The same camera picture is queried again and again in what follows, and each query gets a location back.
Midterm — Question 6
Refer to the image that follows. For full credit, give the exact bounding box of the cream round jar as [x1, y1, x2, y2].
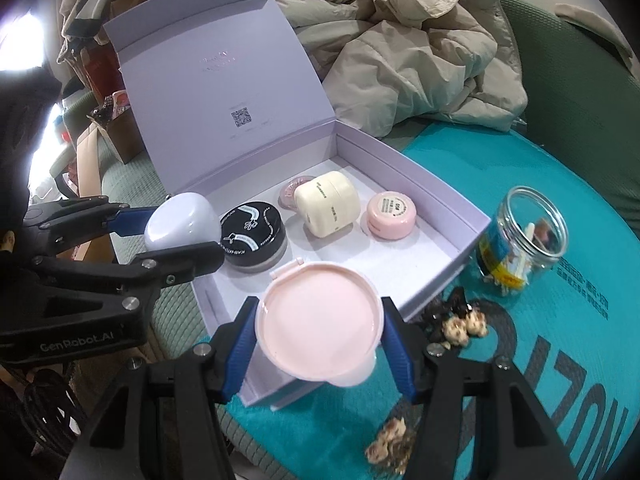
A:
[293, 171, 360, 238]

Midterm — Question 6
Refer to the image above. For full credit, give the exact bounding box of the clear glass jar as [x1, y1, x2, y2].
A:
[477, 186, 570, 293]

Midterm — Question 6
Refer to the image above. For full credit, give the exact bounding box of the dark green ribbed cushion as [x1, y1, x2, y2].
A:
[500, 0, 640, 233]

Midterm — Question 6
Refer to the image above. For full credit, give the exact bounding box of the open plain cardboard box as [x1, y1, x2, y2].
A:
[86, 89, 151, 166]

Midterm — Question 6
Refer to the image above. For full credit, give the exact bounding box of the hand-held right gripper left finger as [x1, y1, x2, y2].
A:
[60, 296, 261, 480]

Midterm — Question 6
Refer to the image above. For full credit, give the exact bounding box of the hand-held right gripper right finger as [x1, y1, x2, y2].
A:
[381, 296, 586, 480]

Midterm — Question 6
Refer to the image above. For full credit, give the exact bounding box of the black round jar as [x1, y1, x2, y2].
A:
[220, 201, 289, 273]

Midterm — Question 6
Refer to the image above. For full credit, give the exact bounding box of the lavender hinged gift box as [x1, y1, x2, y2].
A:
[102, 0, 493, 408]

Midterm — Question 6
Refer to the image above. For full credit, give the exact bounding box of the translucent pink round case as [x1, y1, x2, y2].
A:
[278, 176, 316, 210]

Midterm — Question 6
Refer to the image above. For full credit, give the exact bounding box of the pale pink round case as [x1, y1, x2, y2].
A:
[254, 258, 386, 387]

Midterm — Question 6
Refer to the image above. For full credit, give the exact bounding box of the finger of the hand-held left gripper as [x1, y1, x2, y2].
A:
[22, 197, 166, 256]
[32, 241, 226, 311]

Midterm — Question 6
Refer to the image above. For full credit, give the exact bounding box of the teal printed mat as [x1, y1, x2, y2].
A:
[220, 122, 640, 480]

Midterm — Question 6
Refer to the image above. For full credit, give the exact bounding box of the pink round compact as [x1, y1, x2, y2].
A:
[366, 191, 416, 241]

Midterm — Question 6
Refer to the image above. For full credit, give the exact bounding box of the beige cloth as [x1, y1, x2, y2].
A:
[555, 2, 640, 68]

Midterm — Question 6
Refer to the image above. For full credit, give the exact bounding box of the light green sofa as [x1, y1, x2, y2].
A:
[60, 95, 281, 480]

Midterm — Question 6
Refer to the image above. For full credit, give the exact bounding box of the beige puffer jacket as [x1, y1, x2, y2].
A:
[57, 0, 528, 138]

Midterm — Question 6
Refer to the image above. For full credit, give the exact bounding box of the lavender round case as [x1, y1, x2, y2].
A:
[144, 192, 222, 251]

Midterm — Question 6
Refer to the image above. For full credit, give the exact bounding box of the red bag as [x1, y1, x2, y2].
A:
[80, 42, 125, 96]

